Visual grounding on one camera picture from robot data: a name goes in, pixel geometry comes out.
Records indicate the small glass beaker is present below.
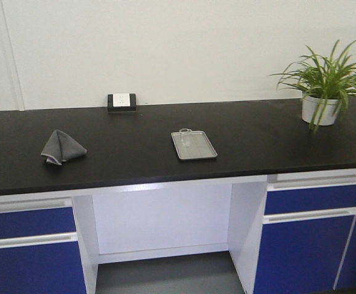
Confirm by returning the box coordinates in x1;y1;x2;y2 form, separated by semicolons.
179;128;192;147

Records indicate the gray cloth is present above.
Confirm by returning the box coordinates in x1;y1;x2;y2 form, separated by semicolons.
40;129;87;165

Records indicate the metal tray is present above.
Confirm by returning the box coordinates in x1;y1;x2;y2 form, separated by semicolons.
171;130;218;160

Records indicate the black white power socket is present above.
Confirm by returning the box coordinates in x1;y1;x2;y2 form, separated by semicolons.
107;93;137;112

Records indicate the white plant pot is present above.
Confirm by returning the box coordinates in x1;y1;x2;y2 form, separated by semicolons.
301;96;339;127

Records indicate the blue white lab cabinet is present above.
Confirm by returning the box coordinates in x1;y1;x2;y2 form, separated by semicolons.
0;169;356;293

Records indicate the green spider plant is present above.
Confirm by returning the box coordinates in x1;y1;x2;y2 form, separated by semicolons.
275;40;356;133

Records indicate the white wall conduit strip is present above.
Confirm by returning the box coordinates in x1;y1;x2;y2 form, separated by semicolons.
0;1;26;111

